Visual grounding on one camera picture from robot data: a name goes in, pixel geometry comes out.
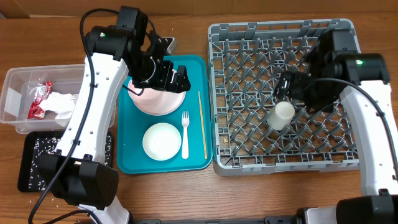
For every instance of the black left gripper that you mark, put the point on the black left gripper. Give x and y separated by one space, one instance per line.
165 82

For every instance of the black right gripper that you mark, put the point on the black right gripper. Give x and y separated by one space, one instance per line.
301 83

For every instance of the pink plate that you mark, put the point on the pink plate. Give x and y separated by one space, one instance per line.
155 102

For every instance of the white plastic fork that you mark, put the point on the white plastic fork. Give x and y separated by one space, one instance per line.
185 124

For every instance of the cream white cup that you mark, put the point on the cream white cup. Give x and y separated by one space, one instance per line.
280 115

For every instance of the white bowl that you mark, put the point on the white bowl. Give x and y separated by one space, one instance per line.
161 141

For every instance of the wooden chopstick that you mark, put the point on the wooden chopstick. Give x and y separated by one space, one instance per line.
202 126

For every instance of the white napkin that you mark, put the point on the white napkin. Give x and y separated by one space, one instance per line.
61 104

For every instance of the red snack wrapper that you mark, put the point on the red snack wrapper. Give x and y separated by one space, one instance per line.
42 93

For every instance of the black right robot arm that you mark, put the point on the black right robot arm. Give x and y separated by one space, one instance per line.
337 71

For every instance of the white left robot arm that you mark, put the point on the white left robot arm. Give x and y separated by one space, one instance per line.
76 172

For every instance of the grey dishwasher rack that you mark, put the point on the grey dishwasher rack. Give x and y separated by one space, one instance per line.
246 61

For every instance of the clear plastic waste bin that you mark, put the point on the clear plastic waste bin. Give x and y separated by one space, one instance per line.
19 89

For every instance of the teal plastic tray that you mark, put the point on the teal plastic tray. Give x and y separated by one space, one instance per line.
133 123

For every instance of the black tray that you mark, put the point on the black tray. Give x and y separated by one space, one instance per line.
36 143

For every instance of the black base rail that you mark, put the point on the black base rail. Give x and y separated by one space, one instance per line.
217 221

